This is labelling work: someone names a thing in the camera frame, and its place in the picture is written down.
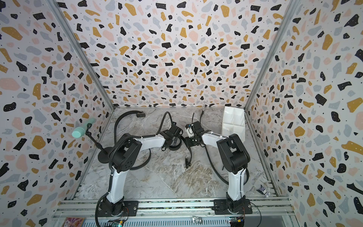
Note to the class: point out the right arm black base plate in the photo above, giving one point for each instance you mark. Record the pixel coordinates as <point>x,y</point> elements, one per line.
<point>230,207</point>

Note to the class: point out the small crumpled wrapper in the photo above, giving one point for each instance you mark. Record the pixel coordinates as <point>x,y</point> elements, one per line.
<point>264,191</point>

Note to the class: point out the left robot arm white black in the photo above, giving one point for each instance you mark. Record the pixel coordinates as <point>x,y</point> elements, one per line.
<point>122,156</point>

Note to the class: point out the pink printed card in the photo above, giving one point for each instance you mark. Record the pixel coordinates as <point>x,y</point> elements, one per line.
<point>73,222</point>

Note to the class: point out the green microphone on black stand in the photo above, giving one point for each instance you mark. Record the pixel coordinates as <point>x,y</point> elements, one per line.
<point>104,154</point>

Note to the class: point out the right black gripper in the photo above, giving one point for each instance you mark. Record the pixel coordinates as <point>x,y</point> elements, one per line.
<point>188,140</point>

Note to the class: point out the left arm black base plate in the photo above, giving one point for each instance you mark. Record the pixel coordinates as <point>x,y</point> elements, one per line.
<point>129,208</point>

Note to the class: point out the aluminium mounting rail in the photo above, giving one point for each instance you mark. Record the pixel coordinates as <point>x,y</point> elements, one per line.
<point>178,208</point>

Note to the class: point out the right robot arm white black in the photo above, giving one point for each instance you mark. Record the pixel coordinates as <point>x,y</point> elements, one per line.
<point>234,157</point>

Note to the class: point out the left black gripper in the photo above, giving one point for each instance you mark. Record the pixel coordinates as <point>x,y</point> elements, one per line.
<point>166,134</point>

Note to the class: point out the white storage roll organizer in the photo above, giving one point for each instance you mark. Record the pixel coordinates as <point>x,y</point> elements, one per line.
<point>234,122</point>

